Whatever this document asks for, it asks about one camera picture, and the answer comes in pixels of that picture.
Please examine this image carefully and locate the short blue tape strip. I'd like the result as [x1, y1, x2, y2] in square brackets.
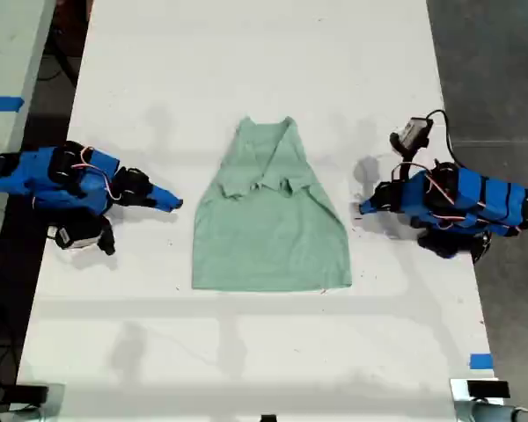
[469, 352, 495, 370]

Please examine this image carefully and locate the pale green t-shirt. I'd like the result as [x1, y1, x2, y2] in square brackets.
[191, 115, 353, 294]

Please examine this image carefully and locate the white side table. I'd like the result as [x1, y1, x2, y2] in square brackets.
[0, 0, 57, 287]

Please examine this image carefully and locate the black camera stalk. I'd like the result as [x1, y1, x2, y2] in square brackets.
[389, 131, 418, 182]
[97, 218, 117, 257]

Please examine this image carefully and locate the small black box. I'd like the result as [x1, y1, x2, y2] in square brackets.
[13, 383, 50, 404]
[466, 380, 510, 399]

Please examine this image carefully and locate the black camera cable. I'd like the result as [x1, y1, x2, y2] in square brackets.
[424, 109, 468, 171]

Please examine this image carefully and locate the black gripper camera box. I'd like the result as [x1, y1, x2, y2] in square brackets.
[48, 215, 105, 253]
[398, 116, 434, 151]

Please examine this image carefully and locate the silver metal bracket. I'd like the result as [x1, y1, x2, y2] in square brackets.
[449, 377, 506, 406]

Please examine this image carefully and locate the thin black floor cable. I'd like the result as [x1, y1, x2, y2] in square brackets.
[0, 302, 19, 411]
[36, 41, 78, 88]

